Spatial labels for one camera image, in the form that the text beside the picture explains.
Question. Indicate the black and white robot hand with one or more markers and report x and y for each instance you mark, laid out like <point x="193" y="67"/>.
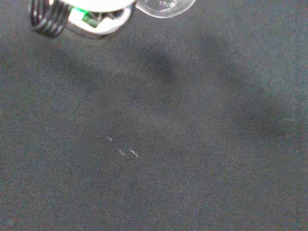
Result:
<point x="96" y="19"/>

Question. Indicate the black bench cloth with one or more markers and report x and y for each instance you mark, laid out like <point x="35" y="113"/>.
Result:
<point x="154" y="134"/>

